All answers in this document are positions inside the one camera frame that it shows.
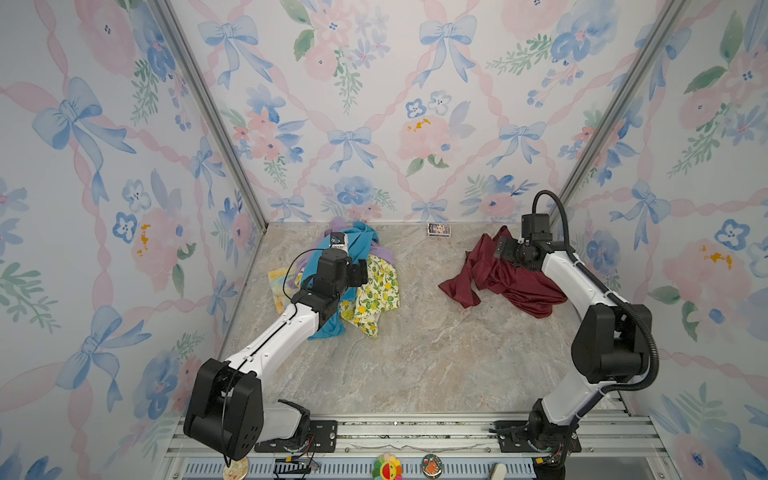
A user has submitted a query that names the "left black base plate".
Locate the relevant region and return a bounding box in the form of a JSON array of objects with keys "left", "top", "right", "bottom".
[{"left": 254, "top": 420, "right": 339, "bottom": 454}]

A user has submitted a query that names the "pastel yellow tie-dye cloth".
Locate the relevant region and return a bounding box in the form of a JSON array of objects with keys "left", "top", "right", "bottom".
[{"left": 268, "top": 268, "right": 303, "bottom": 314}]

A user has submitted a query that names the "lemon print cloth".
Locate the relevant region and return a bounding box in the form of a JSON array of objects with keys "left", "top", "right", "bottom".
[{"left": 341, "top": 255, "right": 400, "bottom": 338}]

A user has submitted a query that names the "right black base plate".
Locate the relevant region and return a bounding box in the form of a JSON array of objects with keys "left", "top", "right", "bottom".
[{"left": 489, "top": 420, "right": 582, "bottom": 456}]

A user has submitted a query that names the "beige oval sticker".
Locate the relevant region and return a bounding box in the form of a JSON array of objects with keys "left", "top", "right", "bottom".
[{"left": 222, "top": 457, "right": 250, "bottom": 480}]

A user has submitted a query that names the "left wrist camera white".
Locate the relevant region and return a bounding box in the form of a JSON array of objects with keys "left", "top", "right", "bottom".
[{"left": 328, "top": 232, "right": 348, "bottom": 252}]

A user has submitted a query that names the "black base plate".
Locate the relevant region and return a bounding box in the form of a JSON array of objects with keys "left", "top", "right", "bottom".
[
  {"left": 254, "top": 420, "right": 339, "bottom": 454},
  {"left": 489, "top": 420, "right": 582, "bottom": 456}
]

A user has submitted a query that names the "right aluminium corner post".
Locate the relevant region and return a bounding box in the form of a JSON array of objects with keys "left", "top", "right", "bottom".
[{"left": 559, "top": 0, "right": 690, "bottom": 205}]

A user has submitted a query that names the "white small object front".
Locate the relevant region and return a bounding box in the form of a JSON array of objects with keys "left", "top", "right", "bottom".
[{"left": 489, "top": 463, "right": 508, "bottom": 480}]

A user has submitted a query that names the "colourful round sticker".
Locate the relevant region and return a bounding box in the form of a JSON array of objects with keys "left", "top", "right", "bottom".
[{"left": 371, "top": 454, "right": 404, "bottom": 480}]

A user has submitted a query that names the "left aluminium corner post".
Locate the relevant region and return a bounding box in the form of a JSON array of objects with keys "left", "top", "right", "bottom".
[{"left": 148, "top": 0, "right": 267, "bottom": 234}]

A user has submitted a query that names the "small picture card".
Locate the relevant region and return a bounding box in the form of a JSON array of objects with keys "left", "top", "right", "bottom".
[{"left": 427, "top": 223, "right": 452, "bottom": 238}]

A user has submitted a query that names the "black corrugated cable hose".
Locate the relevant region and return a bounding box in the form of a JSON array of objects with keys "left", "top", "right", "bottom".
[{"left": 530, "top": 189, "right": 661, "bottom": 397}]

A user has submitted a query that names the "aluminium corner post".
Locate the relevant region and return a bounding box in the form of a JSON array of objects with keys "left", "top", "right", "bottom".
[
  {"left": 559, "top": 0, "right": 690, "bottom": 205},
  {"left": 148, "top": 0, "right": 267, "bottom": 234}
]

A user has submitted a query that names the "lavender cloth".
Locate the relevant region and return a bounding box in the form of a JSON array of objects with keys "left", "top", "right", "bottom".
[{"left": 323, "top": 216, "right": 396, "bottom": 266}]

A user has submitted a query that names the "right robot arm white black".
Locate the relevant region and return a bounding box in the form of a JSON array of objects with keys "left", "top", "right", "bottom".
[{"left": 491, "top": 213, "right": 659, "bottom": 465}]

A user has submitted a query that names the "maroon cloth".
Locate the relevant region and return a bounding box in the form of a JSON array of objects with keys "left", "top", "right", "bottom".
[{"left": 438, "top": 226, "right": 568, "bottom": 319}]

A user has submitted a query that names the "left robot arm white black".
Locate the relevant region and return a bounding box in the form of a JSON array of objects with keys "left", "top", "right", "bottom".
[{"left": 183, "top": 247, "right": 368, "bottom": 465}]

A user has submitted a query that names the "aluminium rail frame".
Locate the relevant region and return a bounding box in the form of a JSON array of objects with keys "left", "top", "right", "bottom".
[{"left": 149, "top": 410, "right": 679, "bottom": 480}]

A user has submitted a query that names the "teal cloth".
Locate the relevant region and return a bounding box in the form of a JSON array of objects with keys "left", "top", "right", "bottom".
[{"left": 293, "top": 222, "right": 379, "bottom": 340}]

